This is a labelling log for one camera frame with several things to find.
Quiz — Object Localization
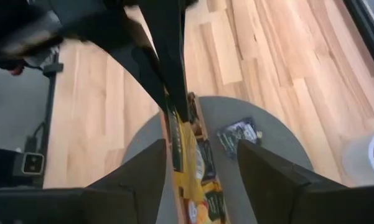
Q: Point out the round grey mat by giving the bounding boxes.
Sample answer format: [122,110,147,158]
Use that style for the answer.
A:
[121,95,315,224]

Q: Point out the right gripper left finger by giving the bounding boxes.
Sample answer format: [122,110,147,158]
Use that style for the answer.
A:
[80,139,168,224]

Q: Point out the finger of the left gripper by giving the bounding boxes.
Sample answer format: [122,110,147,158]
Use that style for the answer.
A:
[139,0,189,122]
[111,24,169,111]

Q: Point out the orange tea packet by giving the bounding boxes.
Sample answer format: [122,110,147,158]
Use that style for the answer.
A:
[185,198,212,224]
[175,119,206,203]

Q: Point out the black tea packet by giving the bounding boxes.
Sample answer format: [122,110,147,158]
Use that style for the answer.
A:
[205,190,227,223]

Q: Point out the wooden tea organizer box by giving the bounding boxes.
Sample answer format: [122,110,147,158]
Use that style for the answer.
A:
[160,91,231,224]

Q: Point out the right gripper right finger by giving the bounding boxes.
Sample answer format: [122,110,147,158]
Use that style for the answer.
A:
[237,139,349,224]

